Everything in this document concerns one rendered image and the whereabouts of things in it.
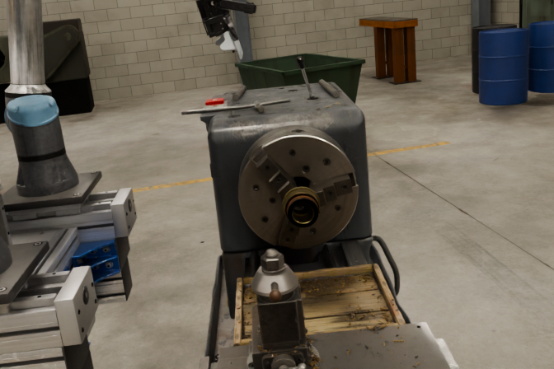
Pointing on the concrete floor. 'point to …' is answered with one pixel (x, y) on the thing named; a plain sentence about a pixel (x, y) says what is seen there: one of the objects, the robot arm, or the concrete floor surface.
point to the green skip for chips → (256, 78)
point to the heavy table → (394, 48)
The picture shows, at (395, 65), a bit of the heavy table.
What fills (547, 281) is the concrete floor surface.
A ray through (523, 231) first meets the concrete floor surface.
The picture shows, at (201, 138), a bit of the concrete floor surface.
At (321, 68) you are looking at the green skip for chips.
